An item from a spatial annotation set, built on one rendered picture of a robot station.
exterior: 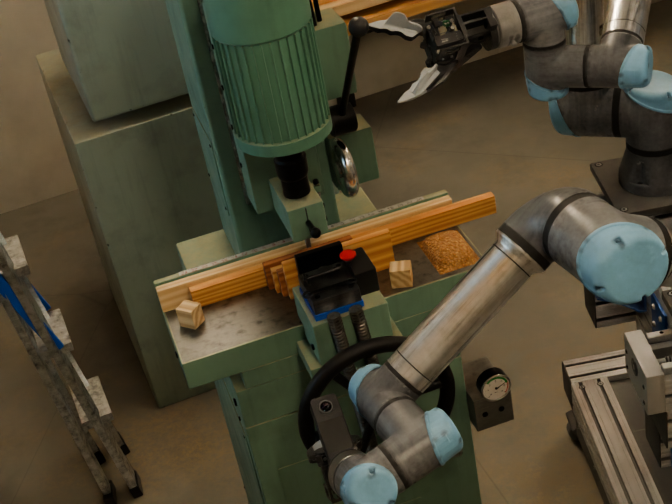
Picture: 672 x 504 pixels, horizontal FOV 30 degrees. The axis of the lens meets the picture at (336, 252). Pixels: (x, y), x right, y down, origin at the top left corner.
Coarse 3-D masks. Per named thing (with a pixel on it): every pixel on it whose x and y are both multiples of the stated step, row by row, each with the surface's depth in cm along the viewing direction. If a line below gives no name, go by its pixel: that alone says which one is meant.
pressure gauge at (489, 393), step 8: (496, 368) 240; (480, 376) 240; (488, 376) 239; (496, 376) 238; (504, 376) 239; (480, 384) 239; (488, 384) 239; (496, 384) 239; (504, 384) 240; (480, 392) 240; (488, 392) 240; (496, 392) 240; (504, 392) 241; (488, 400) 240; (496, 400) 241
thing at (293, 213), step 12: (276, 180) 237; (276, 192) 234; (312, 192) 231; (276, 204) 237; (288, 204) 229; (300, 204) 228; (312, 204) 228; (288, 216) 228; (300, 216) 228; (312, 216) 229; (324, 216) 230; (288, 228) 232; (300, 228) 230; (324, 228) 231; (300, 240) 231
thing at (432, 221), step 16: (448, 208) 243; (464, 208) 244; (480, 208) 245; (400, 224) 241; (416, 224) 242; (432, 224) 243; (448, 224) 244; (400, 240) 243; (240, 272) 237; (256, 272) 236; (192, 288) 235; (208, 288) 235; (224, 288) 236; (240, 288) 237; (256, 288) 238; (208, 304) 237
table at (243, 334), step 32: (416, 256) 239; (480, 256) 235; (384, 288) 232; (416, 288) 230; (448, 288) 232; (224, 320) 232; (256, 320) 230; (288, 320) 228; (192, 352) 225; (224, 352) 224; (256, 352) 226; (288, 352) 228; (192, 384) 225
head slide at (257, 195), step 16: (224, 96) 235; (240, 160) 241; (256, 160) 235; (272, 160) 236; (256, 176) 237; (272, 176) 238; (320, 176) 241; (256, 192) 239; (320, 192) 243; (256, 208) 241; (272, 208) 242
